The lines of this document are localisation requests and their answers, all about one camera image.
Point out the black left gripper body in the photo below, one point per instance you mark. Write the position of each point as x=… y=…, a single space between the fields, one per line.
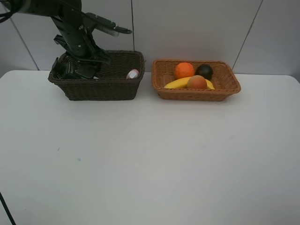
x=82 y=47

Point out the dark green pump bottle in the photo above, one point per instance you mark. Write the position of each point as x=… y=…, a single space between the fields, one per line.
x=65 y=71

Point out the orange tangerine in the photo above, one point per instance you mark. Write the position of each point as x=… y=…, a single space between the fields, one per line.
x=184 y=69

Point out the yellow banana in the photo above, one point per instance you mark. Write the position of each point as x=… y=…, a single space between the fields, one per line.
x=182 y=83

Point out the red yellow peach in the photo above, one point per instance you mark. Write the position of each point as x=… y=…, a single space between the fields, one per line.
x=197 y=82

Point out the dark avocado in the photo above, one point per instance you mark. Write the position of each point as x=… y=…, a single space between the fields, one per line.
x=205 y=71

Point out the black whiteboard eraser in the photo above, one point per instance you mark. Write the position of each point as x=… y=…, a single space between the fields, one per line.
x=88 y=70

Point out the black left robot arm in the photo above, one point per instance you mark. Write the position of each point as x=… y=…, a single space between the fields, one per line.
x=75 y=26

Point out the dark brown wicker basket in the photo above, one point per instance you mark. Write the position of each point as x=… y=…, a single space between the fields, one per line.
x=111 y=83

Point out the pink white small bottle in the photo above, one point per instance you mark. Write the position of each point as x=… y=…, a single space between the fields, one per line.
x=134 y=73

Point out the light brown wicker basket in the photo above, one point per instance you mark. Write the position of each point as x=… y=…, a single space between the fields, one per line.
x=223 y=80

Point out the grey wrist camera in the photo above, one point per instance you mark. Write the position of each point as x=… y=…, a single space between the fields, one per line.
x=94 y=22

